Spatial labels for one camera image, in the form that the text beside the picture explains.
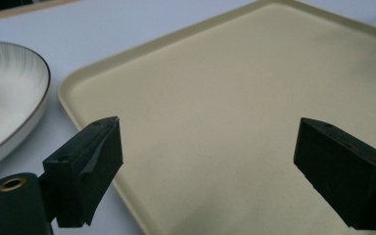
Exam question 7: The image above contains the beige plastic tray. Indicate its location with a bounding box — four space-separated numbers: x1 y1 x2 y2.
57 0 376 235

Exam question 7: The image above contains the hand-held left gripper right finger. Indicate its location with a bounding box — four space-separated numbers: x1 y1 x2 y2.
293 117 376 231

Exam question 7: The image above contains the white plate with dark rim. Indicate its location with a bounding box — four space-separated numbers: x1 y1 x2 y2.
0 40 52 175

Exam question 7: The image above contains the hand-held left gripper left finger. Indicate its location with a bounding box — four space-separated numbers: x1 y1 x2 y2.
42 116 124 229

